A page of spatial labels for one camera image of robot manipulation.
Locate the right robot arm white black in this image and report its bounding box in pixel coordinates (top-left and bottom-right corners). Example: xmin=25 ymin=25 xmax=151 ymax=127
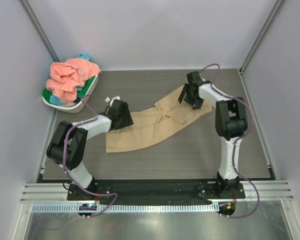
xmin=178 ymin=71 xmax=248 ymax=198

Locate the aluminium corner post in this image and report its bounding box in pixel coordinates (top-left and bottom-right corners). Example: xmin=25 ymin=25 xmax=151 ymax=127
xmin=19 ymin=0 xmax=60 ymax=62
xmin=238 ymin=0 xmax=286 ymax=75

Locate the green t shirt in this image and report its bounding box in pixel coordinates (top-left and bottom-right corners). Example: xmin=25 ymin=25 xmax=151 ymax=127
xmin=42 ymin=75 xmax=98 ymax=106

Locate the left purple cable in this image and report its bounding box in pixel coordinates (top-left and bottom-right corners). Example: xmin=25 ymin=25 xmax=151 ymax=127
xmin=62 ymin=93 xmax=119 ymax=218

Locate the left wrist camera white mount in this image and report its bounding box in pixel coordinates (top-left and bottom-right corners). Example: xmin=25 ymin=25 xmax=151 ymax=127
xmin=104 ymin=96 xmax=121 ymax=107

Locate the white laundry basket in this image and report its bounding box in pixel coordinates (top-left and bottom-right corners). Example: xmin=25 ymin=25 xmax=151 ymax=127
xmin=41 ymin=63 xmax=102 ymax=115

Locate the right aluminium corner post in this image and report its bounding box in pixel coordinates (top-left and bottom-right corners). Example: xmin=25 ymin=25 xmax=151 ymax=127
xmin=238 ymin=0 xmax=286 ymax=75

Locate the beige t shirt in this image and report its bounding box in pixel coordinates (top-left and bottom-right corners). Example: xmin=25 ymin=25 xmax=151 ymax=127
xmin=105 ymin=86 xmax=212 ymax=154

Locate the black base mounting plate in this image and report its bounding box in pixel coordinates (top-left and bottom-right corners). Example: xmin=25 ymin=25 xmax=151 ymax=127
xmin=64 ymin=177 xmax=246 ymax=206

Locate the pink t shirt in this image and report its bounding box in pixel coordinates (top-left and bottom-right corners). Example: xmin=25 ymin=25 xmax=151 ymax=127
xmin=46 ymin=58 xmax=101 ymax=104

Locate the left aluminium corner post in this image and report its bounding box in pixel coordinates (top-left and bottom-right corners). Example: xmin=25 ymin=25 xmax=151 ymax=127
xmin=19 ymin=0 xmax=60 ymax=62

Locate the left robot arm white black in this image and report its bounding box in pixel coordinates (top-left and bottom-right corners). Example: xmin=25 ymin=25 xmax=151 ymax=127
xmin=46 ymin=98 xmax=134 ymax=200

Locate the white slotted cable duct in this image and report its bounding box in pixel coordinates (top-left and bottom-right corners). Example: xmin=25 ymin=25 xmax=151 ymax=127
xmin=32 ymin=202 xmax=219 ymax=214

